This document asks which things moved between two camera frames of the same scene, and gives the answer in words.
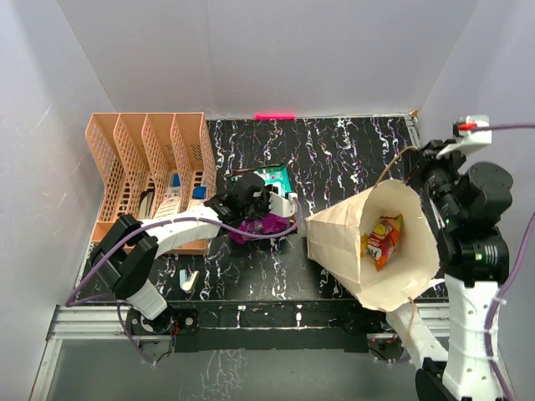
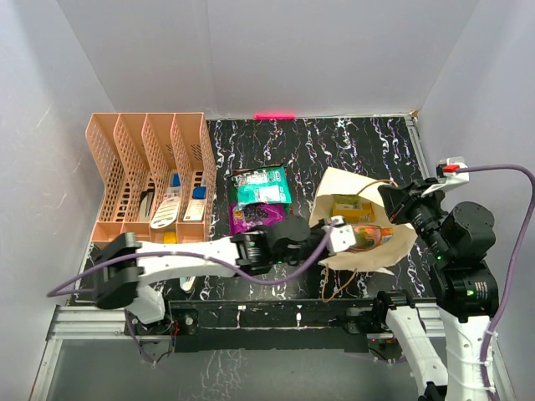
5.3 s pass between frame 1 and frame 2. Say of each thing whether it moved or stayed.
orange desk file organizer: stayed
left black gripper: moved
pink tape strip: stayed
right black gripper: moved
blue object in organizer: stayed
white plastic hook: stayed
